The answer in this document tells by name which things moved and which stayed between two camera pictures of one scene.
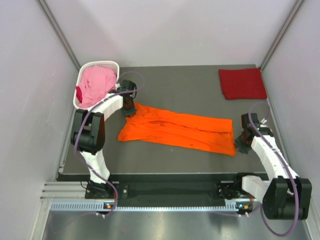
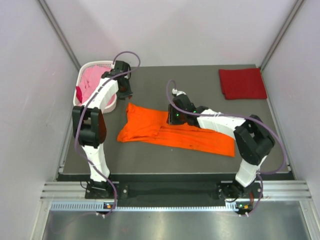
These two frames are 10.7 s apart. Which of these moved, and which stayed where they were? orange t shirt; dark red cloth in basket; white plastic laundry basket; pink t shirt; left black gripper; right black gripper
Moved: left black gripper; right black gripper
Stayed: pink t shirt; orange t shirt; dark red cloth in basket; white plastic laundry basket
